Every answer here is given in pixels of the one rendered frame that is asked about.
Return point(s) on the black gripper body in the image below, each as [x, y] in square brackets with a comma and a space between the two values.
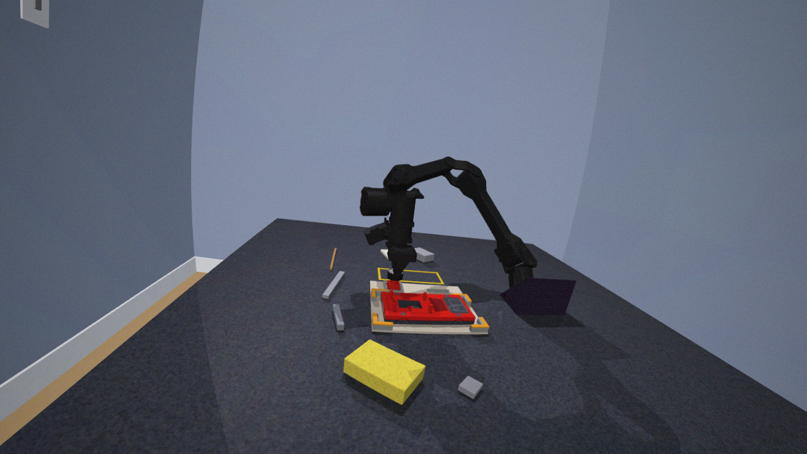
[399, 251]

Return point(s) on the yellow rectangular block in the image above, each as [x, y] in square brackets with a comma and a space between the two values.
[384, 370]

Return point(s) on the white wheel with black tyre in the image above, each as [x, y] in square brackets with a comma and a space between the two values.
[391, 277]

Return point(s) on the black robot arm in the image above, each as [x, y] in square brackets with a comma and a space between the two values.
[395, 197]

